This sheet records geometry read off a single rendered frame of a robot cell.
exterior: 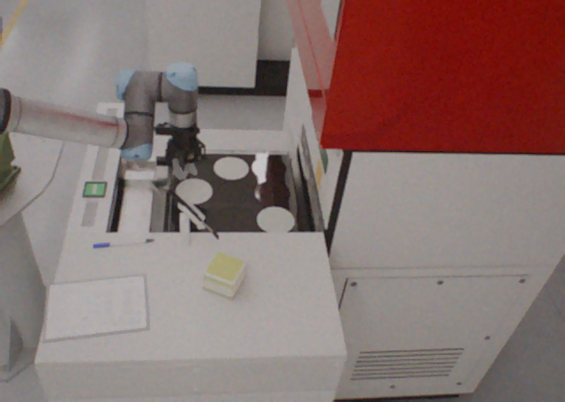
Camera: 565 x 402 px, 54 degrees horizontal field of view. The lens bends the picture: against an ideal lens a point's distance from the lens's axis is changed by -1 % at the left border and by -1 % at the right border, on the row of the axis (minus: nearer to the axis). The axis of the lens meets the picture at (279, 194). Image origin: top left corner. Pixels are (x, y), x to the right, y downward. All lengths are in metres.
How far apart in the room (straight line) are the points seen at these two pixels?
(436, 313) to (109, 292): 0.99
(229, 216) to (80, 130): 0.46
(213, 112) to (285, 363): 2.43
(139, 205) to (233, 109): 1.98
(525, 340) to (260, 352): 1.68
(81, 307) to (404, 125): 0.78
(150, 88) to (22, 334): 1.25
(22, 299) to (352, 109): 1.41
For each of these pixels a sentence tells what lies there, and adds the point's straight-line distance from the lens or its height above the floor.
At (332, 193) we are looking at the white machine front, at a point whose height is 1.09.
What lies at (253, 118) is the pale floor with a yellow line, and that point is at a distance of 3.42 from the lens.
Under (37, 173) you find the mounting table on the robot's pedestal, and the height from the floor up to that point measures 0.82.
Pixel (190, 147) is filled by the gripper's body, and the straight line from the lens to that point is 1.48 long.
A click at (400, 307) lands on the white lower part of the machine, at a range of 1.73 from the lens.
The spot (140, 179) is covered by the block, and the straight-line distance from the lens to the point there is 1.62.
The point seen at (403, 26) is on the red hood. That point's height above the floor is 1.52.
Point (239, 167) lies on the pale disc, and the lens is 1.67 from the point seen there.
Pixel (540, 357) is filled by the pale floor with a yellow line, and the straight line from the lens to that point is 2.67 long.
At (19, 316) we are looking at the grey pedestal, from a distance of 2.25.
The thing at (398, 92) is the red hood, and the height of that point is 1.38.
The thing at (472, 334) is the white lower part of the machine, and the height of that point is 0.48.
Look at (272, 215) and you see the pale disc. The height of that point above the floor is 0.90.
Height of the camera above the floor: 1.98
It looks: 43 degrees down
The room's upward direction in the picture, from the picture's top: 7 degrees clockwise
